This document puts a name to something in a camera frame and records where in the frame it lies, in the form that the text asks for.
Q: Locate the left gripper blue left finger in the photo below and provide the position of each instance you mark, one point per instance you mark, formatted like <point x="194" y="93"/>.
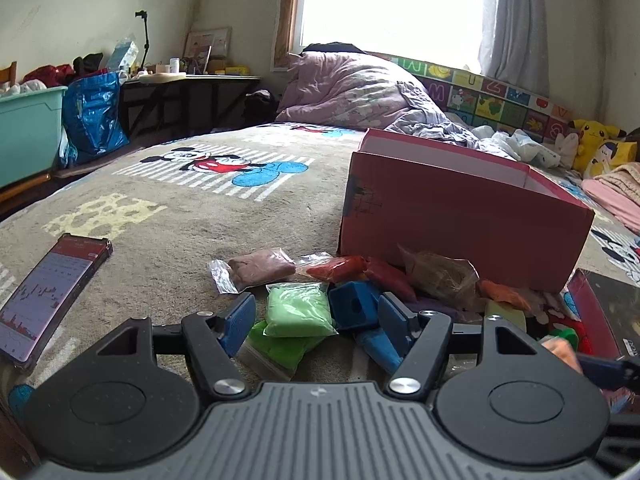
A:
<point x="234" y="324"/>

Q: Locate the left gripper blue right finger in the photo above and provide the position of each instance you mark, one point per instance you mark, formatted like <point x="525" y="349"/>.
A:
<point x="401" y="325"/>

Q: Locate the blue plastic mould block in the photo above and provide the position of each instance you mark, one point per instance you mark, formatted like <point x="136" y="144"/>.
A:
<point x="354" y="305"/>

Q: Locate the large orange sand bag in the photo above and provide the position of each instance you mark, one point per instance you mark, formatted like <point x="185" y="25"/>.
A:
<point x="562" y="349"/>

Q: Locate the green triangular plastic mould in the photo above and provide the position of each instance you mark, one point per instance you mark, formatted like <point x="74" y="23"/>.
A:
<point x="568" y="334"/>

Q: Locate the dark printed box lid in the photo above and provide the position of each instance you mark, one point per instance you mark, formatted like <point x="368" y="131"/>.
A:
<point x="609" y="310"/>

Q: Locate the blue sand bag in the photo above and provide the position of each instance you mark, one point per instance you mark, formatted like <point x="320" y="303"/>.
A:
<point x="377" y="345"/>

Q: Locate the pink-brown sand bag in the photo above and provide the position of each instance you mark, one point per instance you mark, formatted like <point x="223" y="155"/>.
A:
<point x="259" y="268"/>

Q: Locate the dark red sand bag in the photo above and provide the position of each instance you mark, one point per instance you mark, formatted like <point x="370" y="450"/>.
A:
<point x="389" y="279"/>

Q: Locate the upper green sand bag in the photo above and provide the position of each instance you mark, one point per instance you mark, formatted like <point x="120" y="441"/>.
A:
<point x="297" y="310"/>

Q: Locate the green sand bag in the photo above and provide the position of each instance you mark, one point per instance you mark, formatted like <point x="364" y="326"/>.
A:
<point x="297" y="310"/>
<point x="274" y="358"/>

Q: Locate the lower green sand bag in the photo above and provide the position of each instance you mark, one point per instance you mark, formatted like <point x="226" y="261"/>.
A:
<point x="274" y="358"/>

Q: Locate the purple sand bag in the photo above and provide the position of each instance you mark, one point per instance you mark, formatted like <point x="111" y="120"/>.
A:
<point x="428" y="304"/>

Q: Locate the brown sand bag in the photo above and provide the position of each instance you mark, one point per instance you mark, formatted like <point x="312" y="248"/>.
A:
<point x="449" y="280"/>

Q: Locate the bright red sand bag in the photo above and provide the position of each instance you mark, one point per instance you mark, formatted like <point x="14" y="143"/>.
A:
<point x="338" y="269"/>

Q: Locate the pale yellow-green sand bag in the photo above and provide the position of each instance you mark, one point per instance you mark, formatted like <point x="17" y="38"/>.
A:
<point x="506" y="312"/>

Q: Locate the small orange sand bag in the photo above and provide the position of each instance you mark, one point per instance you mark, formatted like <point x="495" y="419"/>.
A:
<point x="503" y="293"/>

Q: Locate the Mickey Mouse bed blanket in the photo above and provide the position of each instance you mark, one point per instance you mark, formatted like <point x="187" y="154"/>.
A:
<point x="170" y="209"/>

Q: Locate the pink cardboard shoe box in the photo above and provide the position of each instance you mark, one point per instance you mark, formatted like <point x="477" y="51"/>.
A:
<point x="515" y="226"/>

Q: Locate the pink folded blanket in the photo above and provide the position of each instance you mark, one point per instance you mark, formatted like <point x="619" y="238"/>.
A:
<point x="619" y="193"/>

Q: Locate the smartphone in dark case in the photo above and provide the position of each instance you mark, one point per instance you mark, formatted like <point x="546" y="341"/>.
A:
<point x="37" y="307"/>

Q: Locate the white crumpled cloth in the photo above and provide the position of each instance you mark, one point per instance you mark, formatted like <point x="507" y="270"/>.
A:
<point x="518" y="146"/>

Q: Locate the yellow Pikachu plush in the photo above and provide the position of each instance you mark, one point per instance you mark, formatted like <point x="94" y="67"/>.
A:
<point x="601" y="148"/>

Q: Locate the dark desk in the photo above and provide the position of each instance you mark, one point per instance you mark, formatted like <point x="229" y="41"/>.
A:
<point x="188" y="104"/>

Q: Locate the lilac quilt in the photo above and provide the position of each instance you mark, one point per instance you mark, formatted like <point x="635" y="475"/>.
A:
<point x="356" y="90"/>

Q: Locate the colourful alphabet foam mat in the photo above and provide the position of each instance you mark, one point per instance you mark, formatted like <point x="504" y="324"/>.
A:
<point x="482" y="101"/>

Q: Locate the blue plastic shopping bag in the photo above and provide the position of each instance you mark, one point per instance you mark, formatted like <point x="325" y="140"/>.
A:
<point x="90" y="118"/>

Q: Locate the framed picture on desk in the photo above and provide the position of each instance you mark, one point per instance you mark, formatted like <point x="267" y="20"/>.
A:
<point x="205" y="46"/>

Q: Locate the teal plastic storage bin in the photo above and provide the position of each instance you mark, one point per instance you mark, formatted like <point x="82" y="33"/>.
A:
<point x="30" y="133"/>

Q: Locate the grey curtain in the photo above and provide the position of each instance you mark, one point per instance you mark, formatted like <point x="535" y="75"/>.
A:
<point x="514" y="46"/>

